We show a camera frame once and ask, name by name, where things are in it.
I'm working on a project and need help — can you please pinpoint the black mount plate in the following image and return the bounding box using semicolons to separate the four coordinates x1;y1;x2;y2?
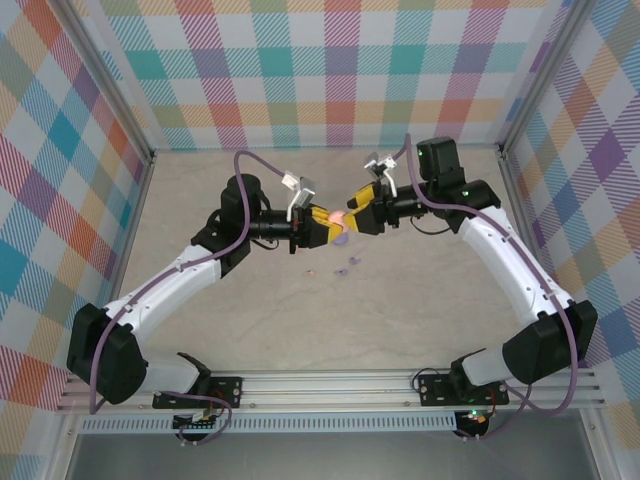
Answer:
151;375;245;410
418;373;510;407

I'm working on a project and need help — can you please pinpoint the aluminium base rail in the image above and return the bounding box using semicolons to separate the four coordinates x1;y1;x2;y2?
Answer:
56;368;604;416

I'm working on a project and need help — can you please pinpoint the perforated grey cable duct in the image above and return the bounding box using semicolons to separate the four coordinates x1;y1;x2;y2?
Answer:
78;410;460;436

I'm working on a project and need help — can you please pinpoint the left aluminium frame post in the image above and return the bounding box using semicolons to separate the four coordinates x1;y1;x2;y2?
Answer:
59;0;156;166

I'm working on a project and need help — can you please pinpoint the aluminium frame post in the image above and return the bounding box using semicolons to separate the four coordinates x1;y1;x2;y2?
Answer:
59;0;156;166
497;0;601;161

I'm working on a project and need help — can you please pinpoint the small circuit board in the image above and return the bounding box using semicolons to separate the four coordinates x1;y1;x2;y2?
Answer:
455;407;494;437
172;409;224;437

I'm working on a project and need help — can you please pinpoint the left black mount plate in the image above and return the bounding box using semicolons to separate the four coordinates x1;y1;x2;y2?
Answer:
151;375;245;410

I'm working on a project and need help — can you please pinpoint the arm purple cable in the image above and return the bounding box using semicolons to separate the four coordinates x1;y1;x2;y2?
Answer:
88;149;301;446
392;133;581;444

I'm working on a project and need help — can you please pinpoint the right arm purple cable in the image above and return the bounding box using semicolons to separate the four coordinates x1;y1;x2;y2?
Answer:
392;133;581;444

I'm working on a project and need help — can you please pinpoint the right black mount plate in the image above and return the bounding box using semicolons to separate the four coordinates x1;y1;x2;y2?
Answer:
418;373;510;407

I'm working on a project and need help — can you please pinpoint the right aluminium frame post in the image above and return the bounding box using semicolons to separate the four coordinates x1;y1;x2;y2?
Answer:
497;0;601;161

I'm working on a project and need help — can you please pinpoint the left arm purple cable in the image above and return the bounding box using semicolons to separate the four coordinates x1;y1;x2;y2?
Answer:
88;149;301;446

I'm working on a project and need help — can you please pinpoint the right small circuit board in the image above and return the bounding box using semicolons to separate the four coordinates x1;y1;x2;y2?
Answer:
455;407;494;437

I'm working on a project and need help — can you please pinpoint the left small circuit board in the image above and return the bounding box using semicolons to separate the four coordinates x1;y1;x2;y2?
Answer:
172;409;224;437

